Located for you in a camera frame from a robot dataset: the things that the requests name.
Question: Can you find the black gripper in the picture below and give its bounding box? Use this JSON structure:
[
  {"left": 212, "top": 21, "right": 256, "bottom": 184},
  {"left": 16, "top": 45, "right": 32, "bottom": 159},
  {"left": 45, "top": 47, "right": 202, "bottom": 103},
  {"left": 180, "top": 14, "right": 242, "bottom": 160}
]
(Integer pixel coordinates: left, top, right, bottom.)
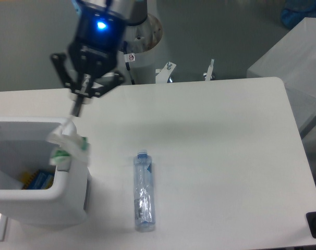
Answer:
[{"left": 50, "top": 5, "right": 126, "bottom": 117}]

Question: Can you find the clear plastic wrapper trash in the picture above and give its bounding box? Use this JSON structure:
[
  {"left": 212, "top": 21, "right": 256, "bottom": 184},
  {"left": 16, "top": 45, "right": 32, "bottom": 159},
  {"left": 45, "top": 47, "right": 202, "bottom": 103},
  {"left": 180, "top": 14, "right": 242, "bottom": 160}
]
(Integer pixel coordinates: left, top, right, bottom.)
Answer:
[{"left": 46, "top": 116, "right": 90, "bottom": 166}]

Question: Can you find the clear plastic water bottle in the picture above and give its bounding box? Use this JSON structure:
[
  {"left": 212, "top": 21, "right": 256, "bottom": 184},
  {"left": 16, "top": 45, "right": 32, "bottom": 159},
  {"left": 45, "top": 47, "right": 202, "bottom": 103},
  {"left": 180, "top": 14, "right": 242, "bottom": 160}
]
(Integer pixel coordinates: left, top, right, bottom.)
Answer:
[{"left": 133, "top": 149, "right": 156, "bottom": 232}]

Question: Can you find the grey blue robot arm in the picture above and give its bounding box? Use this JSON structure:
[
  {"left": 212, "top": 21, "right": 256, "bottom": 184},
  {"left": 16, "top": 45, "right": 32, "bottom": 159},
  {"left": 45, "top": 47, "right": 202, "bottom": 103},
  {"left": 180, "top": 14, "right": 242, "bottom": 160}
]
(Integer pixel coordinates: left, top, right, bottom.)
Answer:
[{"left": 50, "top": 1, "right": 144, "bottom": 117}]

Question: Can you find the white plastic trash can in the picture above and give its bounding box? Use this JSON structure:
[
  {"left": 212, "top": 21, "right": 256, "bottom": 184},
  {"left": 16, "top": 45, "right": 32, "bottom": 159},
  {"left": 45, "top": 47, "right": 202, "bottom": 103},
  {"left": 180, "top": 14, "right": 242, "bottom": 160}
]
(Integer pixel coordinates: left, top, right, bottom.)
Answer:
[{"left": 0, "top": 116, "right": 90, "bottom": 225}]

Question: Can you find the blue yellow box in bin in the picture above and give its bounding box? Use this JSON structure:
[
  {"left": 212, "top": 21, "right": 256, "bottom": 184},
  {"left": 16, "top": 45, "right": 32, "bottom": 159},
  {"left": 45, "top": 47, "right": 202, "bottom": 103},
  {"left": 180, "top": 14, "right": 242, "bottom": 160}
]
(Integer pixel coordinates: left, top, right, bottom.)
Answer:
[{"left": 20, "top": 170, "right": 55, "bottom": 190}]

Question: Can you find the silver right clamp bolt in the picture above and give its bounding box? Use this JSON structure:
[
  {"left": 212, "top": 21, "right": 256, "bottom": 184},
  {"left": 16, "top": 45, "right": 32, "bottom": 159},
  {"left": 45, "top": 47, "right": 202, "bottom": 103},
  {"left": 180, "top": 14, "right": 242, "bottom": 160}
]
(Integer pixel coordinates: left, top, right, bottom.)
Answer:
[{"left": 203, "top": 59, "right": 215, "bottom": 81}]

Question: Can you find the grey covered side table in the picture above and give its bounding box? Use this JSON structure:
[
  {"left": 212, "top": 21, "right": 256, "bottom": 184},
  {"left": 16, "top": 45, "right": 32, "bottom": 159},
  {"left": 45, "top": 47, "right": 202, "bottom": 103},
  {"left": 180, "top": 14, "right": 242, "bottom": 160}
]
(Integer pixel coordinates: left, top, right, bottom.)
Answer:
[{"left": 247, "top": 18, "right": 316, "bottom": 137}]

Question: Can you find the blue plastic bag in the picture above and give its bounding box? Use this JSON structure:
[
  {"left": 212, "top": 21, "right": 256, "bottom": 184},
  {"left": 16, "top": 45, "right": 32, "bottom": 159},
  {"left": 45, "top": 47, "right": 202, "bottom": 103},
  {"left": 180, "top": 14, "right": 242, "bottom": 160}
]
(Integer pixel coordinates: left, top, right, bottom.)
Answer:
[{"left": 280, "top": 1, "right": 316, "bottom": 30}]

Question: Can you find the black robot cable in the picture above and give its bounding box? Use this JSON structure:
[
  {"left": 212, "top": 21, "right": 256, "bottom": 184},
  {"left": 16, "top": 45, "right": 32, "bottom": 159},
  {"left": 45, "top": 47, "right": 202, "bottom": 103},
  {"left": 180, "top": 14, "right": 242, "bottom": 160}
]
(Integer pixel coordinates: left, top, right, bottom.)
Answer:
[{"left": 123, "top": 41, "right": 136, "bottom": 85}]

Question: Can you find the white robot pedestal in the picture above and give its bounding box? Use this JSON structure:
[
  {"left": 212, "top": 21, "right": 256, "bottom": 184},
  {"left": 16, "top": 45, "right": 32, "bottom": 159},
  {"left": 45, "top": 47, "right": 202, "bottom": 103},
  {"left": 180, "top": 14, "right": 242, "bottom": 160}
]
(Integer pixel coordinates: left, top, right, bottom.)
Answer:
[{"left": 117, "top": 13, "right": 163, "bottom": 85}]

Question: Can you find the white middle mounting bracket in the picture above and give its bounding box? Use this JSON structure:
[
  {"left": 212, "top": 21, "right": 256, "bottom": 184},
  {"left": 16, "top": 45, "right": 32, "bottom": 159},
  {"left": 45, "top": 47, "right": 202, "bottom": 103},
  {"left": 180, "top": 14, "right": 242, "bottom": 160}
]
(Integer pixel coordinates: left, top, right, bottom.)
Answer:
[{"left": 155, "top": 61, "right": 177, "bottom": 84}]

